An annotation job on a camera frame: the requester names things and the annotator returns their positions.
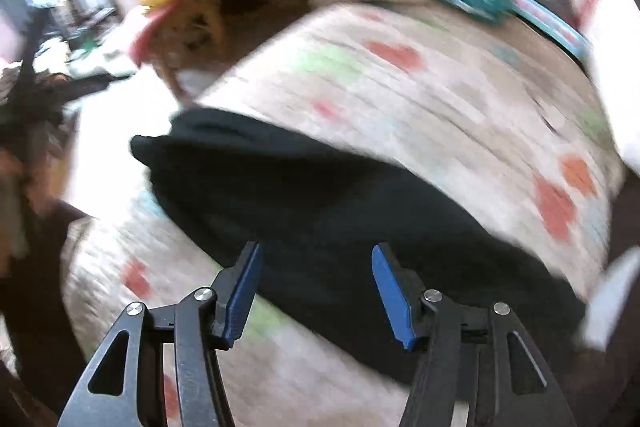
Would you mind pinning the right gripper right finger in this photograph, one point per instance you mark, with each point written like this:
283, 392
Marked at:
477, 366

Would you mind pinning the black pants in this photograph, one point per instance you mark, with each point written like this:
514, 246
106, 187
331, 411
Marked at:
226, 179

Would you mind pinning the pink cushion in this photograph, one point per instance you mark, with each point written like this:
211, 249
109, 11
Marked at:
148, 24

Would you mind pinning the light blue flat box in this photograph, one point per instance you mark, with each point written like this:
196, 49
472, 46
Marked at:
552, 26

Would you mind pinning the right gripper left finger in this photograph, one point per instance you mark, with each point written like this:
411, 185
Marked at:
123, 383

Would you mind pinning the wooden chair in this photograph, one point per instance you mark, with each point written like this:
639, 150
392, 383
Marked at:
191, 30

